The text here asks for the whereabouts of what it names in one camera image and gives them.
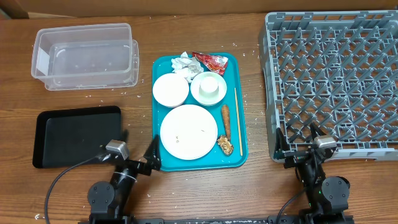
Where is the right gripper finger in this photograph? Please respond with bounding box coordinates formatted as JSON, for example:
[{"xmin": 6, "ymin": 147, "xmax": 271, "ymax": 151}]
[
  {"xmin": 275, "ymin": 128, "xmax": 289, "ymax": 152},
  {"xmin": 310, "ymin": 123, "xmax": 325, "ymax": 139}
]

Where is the large white plate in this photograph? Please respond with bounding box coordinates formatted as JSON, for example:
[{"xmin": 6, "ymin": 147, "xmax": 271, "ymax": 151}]
[{"xmin": 160, "ymin": 105, "xmax": 218, "ymax": 161}]

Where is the orange carrot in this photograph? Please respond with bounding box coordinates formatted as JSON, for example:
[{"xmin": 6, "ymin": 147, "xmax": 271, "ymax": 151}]
[{"xmin": 221, "ymin": 105, "xmax": 231, "ymax": 141}]

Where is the small white cup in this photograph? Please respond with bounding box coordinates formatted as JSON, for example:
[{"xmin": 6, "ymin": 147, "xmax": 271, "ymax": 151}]
[{"xmin": 200, "ymin": 77, "xmax": 219, "ymax": 98}]

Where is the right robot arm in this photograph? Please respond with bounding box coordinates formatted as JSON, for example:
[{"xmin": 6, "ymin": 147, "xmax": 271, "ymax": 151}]
[{"xmin": 268, "ymin": 123, "xmax": 354, "ymax": 224}]

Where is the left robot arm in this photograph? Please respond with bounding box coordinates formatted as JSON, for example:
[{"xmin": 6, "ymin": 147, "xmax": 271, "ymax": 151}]
[{"xmin": 88, "ymin": 135, "xmax": 161, "ymax": 223}]

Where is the grey dishwasher rack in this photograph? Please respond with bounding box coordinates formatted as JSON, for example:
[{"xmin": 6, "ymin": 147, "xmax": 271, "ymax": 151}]
[{"xmin": 259, "ymin": 10, "xmax": 397, "ymax": 161}]

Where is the wooden chopstick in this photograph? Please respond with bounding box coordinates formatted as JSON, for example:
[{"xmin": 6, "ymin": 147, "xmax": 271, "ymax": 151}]
[{"xmin": 234, "ymin": 88, "xmax": 243, "ymax": 157}]

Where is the brown food scrap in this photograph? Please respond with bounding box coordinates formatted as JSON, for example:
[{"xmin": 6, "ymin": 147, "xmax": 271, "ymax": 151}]
[{"xmin": 217, "ymin": 135, "xmax": 234, "ymax": 156}]

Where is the teal serving tray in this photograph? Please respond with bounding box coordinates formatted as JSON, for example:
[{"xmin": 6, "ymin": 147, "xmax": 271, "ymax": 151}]
[{"xmin": 151, "ymin": 52, "xmax": 249, "ymax": 172}]

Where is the black plastic tray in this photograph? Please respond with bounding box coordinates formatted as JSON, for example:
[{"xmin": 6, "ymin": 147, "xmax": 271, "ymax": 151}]
[{"xmin": 32, "ymin": 106, "xmax": 122, "ymax": 169}]

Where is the white bowl left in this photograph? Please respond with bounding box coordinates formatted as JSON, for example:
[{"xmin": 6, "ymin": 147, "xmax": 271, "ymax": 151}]
[{"xmin": 152, "ymin": 73, "xmax": 189, "ymax": 108}]

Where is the white bowl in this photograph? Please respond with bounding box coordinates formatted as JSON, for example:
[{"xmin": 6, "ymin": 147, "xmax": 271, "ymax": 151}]
[
  {"xmin": 152, "ymin": 73, "xmax": 189, "ymax": 108},
  {"xmin": 190, "ymin": 72, "xmax": 228, "ymax": 106}
]

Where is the clear plastic bin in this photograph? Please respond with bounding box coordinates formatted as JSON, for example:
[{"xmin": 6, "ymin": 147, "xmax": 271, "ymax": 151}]
[{"xmin": 30, "ymin": 23, "xmax": 139, "ymax": 91}]

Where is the white bowl right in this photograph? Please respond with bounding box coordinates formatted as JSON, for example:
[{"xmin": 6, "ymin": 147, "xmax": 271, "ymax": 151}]
[{"xmin": 190, "ymin": 72, "xmax": 228, "ymax": 106}]

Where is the crumpled white napkin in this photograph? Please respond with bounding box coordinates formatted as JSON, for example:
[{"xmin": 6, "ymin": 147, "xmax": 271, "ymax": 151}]
[{"xmin": 171, "ymin": 52, "xmax": 204, "ymax": 83}]

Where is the red snack wrapper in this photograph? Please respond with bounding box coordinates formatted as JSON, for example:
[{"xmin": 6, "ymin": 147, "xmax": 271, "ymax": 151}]
[{"xmin": 192, "ymin": 52, "xmax": 228, "ymax": 76}]

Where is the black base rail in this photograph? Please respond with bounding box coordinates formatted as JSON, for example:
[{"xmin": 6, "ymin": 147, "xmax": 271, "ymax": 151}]
[{"xmin": 78, "ymin": 215, "xmax": 354, "ymax": 224}]

